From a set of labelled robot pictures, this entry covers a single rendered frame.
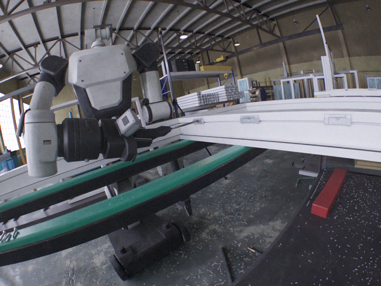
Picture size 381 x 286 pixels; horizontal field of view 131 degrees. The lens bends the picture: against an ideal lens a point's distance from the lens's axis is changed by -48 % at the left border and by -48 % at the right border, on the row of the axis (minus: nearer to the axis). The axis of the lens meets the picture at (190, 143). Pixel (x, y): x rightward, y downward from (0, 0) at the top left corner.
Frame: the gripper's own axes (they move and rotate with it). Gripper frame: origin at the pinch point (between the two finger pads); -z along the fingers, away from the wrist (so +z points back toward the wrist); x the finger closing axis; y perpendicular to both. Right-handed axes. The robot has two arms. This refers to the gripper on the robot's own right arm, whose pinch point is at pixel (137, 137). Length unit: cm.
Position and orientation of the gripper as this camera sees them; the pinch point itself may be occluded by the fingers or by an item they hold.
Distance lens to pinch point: 41.6
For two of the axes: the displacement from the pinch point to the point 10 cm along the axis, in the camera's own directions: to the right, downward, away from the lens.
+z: -6.6, 0.5, -7.5
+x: -5.4, -7.3, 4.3
